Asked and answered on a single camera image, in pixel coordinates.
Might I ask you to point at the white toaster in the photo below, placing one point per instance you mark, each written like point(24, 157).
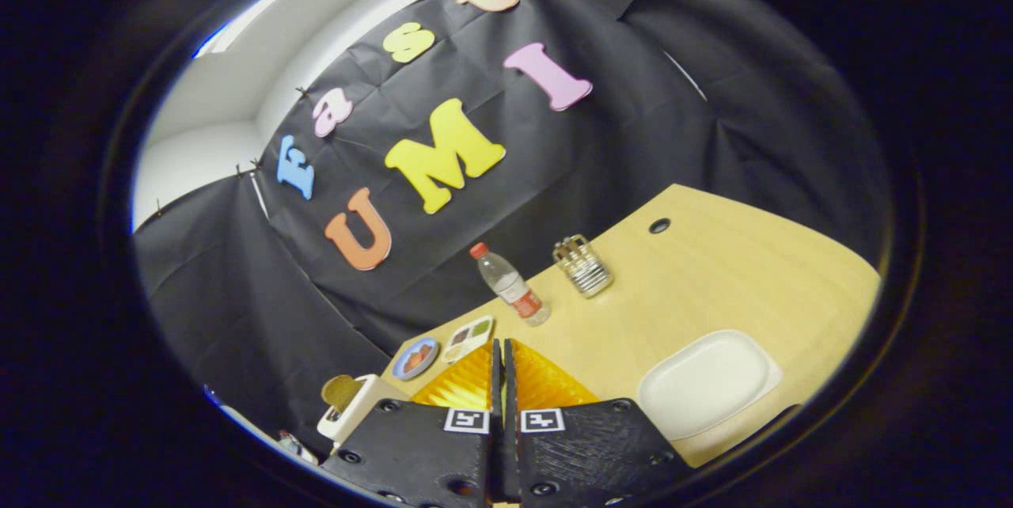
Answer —
point(368, 401)

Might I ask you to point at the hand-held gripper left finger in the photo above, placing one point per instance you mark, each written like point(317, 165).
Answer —
point(419, 453)

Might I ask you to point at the toasted brown bread slice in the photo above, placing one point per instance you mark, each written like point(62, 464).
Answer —
point(340, 392)

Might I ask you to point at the black backdrop cloth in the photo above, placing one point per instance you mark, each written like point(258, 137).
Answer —
point(554, 160)

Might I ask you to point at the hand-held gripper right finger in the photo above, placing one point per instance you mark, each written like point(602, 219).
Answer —
point(586, 453)

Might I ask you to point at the clear red-capped water bottle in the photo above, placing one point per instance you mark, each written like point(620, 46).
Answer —
point(510, 286)

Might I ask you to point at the blue plate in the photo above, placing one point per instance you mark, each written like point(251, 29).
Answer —
point(405, 369)

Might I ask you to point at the black table grommet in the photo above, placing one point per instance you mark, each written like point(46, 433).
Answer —
point(659, 225)

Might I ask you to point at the white rectangular plate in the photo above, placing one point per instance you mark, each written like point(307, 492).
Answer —
point(704, 385)

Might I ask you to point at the white divided condiment tray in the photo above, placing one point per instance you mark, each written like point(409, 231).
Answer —
point(467, 338)

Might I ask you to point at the brown meat piece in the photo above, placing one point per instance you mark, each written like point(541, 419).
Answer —
point(418, 358)

